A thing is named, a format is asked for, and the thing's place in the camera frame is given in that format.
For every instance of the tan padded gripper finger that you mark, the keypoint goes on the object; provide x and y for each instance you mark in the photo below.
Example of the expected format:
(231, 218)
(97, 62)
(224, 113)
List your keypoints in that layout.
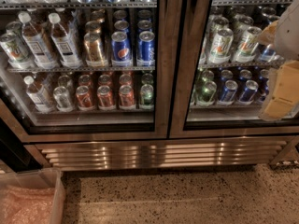
(283, 93)

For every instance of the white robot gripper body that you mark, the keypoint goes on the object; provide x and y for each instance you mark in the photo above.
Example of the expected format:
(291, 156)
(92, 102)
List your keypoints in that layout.
(289, 36)

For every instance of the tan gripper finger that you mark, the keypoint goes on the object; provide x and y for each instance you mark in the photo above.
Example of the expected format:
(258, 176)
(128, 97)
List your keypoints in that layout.
(267, 36)

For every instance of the glass fridge door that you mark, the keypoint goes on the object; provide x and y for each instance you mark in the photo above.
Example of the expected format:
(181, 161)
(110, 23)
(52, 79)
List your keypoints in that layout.
(92, 16)
(202, 20)

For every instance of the white 7up can right door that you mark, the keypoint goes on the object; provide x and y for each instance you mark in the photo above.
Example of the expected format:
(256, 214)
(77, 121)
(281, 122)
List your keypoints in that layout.
(220, 47)

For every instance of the steel fridge bottom grille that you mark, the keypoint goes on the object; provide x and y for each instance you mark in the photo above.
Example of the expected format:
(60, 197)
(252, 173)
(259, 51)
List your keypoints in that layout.
(152, 154)

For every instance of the green can right door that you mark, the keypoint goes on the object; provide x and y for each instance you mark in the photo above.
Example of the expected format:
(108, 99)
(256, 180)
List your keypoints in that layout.
(205, 92)

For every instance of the green soda can left door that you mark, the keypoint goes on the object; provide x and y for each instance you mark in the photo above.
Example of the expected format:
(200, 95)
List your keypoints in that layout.
(146, 100)

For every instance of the white 7up can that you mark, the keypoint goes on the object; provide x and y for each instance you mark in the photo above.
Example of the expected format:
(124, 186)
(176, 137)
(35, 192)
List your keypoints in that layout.
(18, 54)
(246, 48)

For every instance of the blue pepsi can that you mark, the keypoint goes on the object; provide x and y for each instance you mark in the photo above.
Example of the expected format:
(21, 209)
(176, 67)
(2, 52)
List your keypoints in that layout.
(146, 49)
(121, 50)

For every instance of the front blue pepsi can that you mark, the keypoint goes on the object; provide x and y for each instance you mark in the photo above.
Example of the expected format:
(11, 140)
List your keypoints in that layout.
(121, 50)

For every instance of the right orange soda can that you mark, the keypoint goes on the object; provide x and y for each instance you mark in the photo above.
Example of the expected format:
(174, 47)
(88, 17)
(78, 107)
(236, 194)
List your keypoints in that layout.
(127, 97)

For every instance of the orange soda can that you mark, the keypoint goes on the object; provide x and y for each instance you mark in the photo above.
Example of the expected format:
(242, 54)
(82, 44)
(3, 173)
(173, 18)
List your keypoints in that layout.
(105, 98)
(127, 97)
(85, 98)

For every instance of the middle orange soda can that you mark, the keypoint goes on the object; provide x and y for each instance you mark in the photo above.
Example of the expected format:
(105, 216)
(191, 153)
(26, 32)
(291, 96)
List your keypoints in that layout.
(105, 98)

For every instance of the gold soda can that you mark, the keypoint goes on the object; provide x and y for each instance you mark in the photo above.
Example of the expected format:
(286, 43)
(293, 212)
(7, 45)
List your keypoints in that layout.
(95, 52)

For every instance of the left orange soda can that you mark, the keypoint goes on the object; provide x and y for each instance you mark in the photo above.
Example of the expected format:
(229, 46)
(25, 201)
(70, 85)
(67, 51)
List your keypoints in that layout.
(85, 98)

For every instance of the right iced tea bottle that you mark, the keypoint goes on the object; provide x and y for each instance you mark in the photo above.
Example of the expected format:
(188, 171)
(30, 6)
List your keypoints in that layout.
(65, 38)

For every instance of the iced tea bottle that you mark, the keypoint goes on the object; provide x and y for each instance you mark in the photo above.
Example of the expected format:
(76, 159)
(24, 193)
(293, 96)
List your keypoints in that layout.
(65, 38)
(38, 42)
(39, 94)

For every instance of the silver soda can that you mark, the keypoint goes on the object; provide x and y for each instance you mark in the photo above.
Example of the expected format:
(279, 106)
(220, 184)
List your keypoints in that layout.
(63, 99)

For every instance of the left iced tea bottle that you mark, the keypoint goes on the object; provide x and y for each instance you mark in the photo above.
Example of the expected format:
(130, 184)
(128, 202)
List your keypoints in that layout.
(38, 42)

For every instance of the lower iced tea bottle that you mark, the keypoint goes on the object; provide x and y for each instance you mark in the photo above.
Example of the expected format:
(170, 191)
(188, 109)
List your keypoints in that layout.
(39, 94)

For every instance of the left white 7up can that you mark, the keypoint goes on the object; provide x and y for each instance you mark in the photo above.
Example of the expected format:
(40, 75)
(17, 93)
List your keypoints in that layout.
(18, 54)

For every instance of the clear plastic storage bin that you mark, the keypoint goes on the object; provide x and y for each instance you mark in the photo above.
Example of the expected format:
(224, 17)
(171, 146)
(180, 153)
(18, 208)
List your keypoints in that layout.
(39, 179)

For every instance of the pink bubble wrap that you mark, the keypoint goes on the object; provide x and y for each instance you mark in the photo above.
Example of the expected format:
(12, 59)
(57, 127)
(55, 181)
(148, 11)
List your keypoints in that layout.
(26, 206)

